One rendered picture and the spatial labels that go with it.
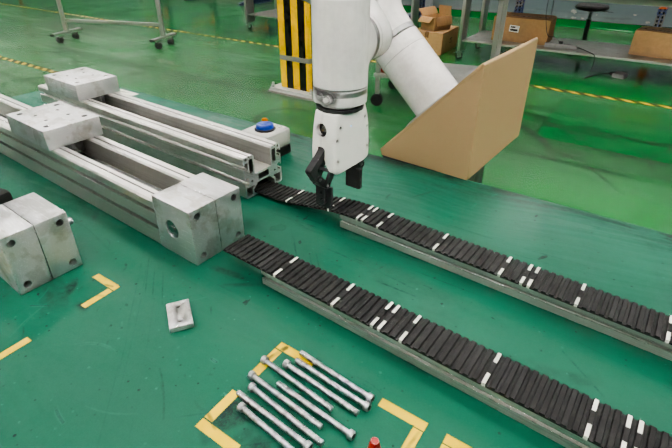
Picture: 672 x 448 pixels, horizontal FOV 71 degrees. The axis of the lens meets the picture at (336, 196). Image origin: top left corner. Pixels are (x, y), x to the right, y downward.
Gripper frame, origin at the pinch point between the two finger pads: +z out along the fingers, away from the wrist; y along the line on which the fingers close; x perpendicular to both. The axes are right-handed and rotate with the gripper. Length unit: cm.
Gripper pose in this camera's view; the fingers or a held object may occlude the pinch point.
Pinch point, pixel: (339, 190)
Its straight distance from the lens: 81.0
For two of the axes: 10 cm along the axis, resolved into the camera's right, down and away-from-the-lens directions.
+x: -8.0, -2.9, 5.2
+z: 0.0, 8.7, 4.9
